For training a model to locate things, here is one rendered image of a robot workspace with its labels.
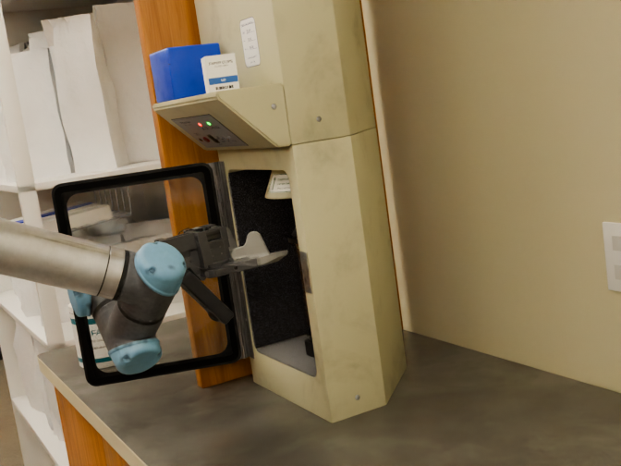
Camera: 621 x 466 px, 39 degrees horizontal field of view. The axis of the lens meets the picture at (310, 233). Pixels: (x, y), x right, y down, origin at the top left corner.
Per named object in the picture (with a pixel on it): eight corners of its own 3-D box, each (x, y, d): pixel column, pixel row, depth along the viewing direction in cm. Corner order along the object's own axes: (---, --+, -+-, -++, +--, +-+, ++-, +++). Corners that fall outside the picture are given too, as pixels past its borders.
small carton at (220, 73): (235, 91, 148) (229, 55, 147) (239, 89, 143) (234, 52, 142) (206, 94, 147) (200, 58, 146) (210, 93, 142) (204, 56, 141)
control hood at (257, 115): (216, 149, 167) (208, 96, 166) (292, 145, 139) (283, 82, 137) (159, 158, 162) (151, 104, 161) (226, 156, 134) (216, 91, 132)
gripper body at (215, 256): (230, 225, 146) (163, 242, 141) (240, 274, 147) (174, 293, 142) (213, 222, 153) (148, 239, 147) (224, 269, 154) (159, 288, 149)
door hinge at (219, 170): (249, 356, 174) (218, 161, 168) (254, 358, 171) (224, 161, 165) (242, 358, 173) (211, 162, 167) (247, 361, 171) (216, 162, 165)
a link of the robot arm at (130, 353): (131, 338, 126) (105, 281, 131) (110, 383, 133) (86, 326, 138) (179, 331, 131) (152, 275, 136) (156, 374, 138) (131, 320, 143)
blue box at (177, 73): (206, 96, 165) (199, 48, 163) (226, 92, 156) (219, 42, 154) (156, 104, 160) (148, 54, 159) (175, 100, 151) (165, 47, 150)
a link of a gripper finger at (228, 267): (254, 260, 144) (203, 268, 145) (256, 269, 144) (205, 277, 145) (260, 253, 148) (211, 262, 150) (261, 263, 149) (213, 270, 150)
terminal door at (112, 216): (243, 361, 172) (211, 160, 166) (87, 388, 169) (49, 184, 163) (243, 360, 173) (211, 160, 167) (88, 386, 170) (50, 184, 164)
